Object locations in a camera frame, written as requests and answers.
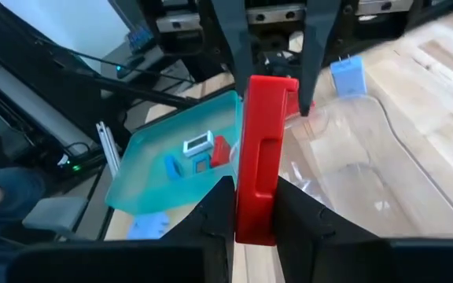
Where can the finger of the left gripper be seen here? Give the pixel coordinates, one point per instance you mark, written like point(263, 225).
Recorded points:
point(317, 51)
point(238, 43)

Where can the light blue plug charger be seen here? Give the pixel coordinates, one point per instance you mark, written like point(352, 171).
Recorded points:
point(348, 76)
point(149, 226)

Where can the teal framed small gadget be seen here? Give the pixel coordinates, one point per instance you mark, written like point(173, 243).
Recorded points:
point(201, 163)

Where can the person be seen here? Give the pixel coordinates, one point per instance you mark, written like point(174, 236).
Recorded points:
point(10, 204)

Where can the clear plastic bin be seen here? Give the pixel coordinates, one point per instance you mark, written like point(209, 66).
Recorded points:
point(368, 177)

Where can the dark red block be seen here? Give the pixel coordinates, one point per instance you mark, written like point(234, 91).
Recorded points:
point(294, 104)

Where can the teal translucent tray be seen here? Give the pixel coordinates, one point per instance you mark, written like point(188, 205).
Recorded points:
point(148, 188)

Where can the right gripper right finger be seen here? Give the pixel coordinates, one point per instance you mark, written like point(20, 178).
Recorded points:
point(301, 236)

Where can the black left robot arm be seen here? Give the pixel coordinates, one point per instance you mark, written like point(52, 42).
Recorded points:
point(148, 59)

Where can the teal plastic bar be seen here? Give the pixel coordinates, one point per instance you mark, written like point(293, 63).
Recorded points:
point(174, 167)

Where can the black box with green light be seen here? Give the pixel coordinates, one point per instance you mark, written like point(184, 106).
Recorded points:
point(53, 153)

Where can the white framed small gadget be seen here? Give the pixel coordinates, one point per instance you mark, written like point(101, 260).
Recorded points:
point(198, 144)

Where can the red plastic bar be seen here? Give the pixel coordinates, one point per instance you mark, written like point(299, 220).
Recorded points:
point(262, 118)
point(221, 151)

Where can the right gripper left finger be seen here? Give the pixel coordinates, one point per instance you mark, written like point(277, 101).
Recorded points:
point(214, 236)

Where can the grey padded chair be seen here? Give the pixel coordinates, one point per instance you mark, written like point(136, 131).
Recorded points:
point(55, 215)

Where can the silver metal bracket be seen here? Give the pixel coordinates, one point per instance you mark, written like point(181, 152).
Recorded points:
point(108, 149)

